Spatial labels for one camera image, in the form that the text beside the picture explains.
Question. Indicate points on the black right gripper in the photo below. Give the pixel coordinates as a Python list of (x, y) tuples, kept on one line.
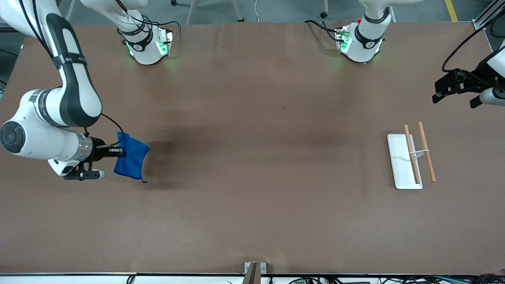
[(98, 147)]

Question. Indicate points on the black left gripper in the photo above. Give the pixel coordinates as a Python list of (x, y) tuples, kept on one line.
[(468, 81)]

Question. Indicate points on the blue microfibre towel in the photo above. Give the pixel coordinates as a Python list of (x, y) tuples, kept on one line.
[(132, 159)]

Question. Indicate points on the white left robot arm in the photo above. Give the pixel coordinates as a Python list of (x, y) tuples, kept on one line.
[(365, 43)]

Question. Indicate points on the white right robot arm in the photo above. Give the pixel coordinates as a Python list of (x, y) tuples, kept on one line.
[(71, 98)]

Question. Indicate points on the white towel rack wooden rods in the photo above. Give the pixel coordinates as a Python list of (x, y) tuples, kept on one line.
[(401, 165)]

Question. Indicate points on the beige stool legs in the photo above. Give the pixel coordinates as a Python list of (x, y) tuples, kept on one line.
[(236, 12)]

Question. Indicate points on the aluminium frame profile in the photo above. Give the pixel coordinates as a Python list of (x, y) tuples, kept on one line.
[(487, 15)]

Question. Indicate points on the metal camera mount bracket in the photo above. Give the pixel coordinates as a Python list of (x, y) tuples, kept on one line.
[(254, 272)]

